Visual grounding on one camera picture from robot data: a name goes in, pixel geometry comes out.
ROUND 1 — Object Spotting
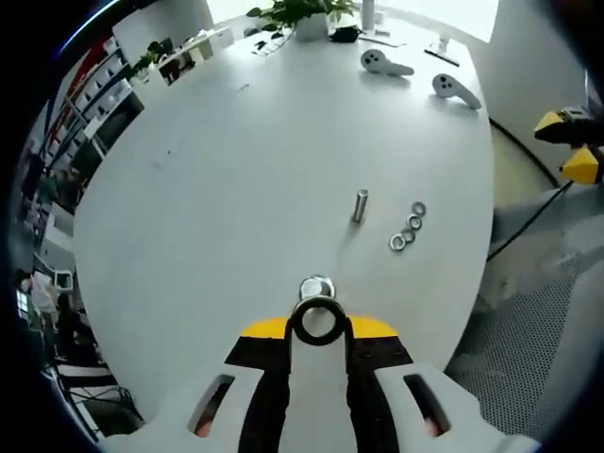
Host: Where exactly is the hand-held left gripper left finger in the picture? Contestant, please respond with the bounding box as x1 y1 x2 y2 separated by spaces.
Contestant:
141 316 293 453

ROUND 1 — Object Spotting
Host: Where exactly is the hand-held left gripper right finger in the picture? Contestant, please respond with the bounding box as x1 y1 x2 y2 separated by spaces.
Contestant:
346 315 520 453

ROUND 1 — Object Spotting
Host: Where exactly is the large steel threaded stud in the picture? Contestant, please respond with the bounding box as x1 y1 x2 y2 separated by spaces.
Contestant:
298 275 337 306

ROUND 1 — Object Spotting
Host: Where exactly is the small steel threaded stud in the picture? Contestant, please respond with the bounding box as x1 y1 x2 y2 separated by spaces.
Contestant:
351 188 372 224

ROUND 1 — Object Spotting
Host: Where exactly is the white handheld controller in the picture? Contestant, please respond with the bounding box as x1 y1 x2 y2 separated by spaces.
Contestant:
431 73 483 112
360 48 415 79

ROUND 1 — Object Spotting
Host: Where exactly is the slim black bar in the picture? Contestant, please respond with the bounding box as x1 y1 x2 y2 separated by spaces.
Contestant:
423 46 461 67

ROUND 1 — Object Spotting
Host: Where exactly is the grey mesh office chair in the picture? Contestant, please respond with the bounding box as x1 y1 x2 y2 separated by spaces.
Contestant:
445 188 604 440

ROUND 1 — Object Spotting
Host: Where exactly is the small black device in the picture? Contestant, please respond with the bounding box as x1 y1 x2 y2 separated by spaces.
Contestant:
328 25 364 44

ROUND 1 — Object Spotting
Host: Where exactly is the potted green plant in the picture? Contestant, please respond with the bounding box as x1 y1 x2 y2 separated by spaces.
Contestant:
245 0 360 51

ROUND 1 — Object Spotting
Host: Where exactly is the white shelf with bins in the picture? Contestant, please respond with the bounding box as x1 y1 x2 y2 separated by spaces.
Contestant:
46 35 145 157

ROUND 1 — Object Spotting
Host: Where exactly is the small green plant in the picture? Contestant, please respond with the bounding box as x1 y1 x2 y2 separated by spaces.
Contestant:
129 41 164 76

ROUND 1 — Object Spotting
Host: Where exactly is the black cable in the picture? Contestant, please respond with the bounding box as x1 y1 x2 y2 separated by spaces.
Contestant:
485 181 575 260

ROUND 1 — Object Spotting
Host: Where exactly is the thin grey cable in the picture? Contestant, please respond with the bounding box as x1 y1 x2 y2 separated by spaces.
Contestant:
362 36 408 48

